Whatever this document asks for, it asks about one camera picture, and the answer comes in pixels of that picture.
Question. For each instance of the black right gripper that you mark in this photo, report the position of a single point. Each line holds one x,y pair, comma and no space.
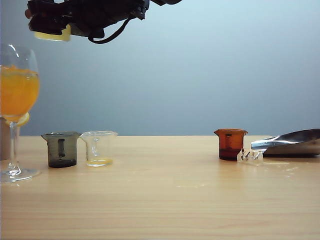
105,12

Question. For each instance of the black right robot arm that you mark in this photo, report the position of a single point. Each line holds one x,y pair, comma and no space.
170,1

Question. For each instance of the wine glass with orange juice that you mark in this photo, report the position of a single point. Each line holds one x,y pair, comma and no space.
18,95

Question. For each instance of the beige paper cup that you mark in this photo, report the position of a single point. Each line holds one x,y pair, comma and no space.
4,140

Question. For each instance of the smoked grey glass measuring cup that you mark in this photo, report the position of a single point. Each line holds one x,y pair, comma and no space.
61,150

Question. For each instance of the clear measuring cup yellow residue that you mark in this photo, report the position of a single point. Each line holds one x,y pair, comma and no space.
98,150

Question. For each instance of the amber glass measuring cup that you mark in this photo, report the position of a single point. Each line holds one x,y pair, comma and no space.
230,145

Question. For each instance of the yellow lemon slice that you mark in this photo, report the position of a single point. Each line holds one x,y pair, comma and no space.
25,120

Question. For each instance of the clear ice cube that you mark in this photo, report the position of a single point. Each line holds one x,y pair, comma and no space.
250,157

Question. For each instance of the stainless steel ice scoop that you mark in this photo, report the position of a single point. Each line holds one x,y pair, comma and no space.
290,146

